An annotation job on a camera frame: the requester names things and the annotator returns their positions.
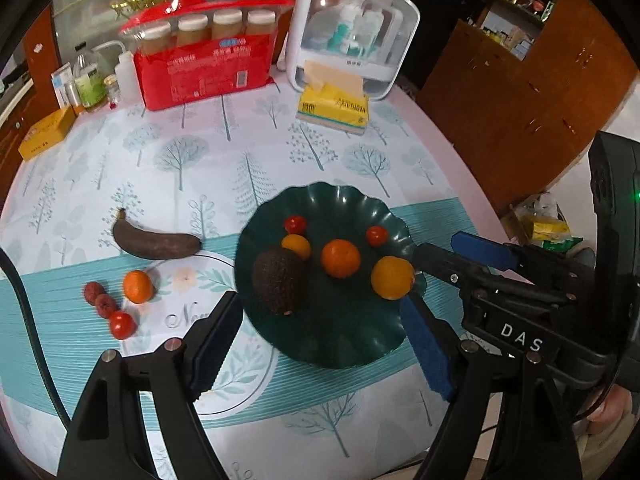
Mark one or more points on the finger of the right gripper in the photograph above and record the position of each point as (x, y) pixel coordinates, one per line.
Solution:
(536, 264)
(476, 279)

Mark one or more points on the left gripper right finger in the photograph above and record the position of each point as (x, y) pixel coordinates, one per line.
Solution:
(459, 370)

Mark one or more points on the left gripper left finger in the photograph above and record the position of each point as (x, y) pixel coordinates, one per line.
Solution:
(181, 371)

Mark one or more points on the small orange mandarin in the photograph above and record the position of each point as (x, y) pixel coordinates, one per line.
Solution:
(137, 287)

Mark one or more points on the dark red lychee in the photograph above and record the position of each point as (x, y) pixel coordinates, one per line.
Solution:
(91, 291)
(105, 305)

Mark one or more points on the red cherry tomato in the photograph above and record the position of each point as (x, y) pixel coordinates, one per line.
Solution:
(376, 236)
(295, 225)

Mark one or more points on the overripe brown banana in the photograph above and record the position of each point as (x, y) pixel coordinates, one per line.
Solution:
(152, 245)

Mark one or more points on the large orange mandarin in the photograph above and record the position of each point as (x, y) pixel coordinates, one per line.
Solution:
(340, 259)

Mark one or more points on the small yellow citrus fruit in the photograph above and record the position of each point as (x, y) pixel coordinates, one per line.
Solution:
(298, 244)

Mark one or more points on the right hand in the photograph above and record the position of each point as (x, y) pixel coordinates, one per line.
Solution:
(616, 403)

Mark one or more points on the yellow orange with sticker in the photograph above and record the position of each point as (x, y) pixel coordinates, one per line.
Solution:
(392, 277)

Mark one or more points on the dark brown avocado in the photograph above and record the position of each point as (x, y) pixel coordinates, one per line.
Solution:
(279, 280)

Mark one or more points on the printed tree tablecloth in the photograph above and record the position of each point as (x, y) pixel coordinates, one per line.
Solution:
(204, 169)

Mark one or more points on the dark green leaf plate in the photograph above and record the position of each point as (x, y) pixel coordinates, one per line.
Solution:
(342, 322)

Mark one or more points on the brown wooden cabinet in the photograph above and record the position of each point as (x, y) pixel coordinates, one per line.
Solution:
(518, 87)

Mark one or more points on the yellow tissue pack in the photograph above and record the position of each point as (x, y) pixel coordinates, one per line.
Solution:
(333, 98)

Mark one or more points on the yellow flat box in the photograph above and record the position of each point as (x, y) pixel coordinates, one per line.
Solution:
(48, 132)

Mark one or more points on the small glass jar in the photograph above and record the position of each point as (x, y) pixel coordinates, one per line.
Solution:
(112, 91)

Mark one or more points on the white plastic bottle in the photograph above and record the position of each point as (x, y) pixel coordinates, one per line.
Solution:
(126, 75)

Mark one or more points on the red tissue paper package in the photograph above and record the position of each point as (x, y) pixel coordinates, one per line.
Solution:
(194, 72)

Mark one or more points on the white plastic storage box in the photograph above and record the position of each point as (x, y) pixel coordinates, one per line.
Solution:
(368, 38)

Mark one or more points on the green label glass bottle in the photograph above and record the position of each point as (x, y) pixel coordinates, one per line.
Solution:
(88, 78)

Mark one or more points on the red lid jar tray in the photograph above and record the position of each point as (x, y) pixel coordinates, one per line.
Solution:
(179, 23)

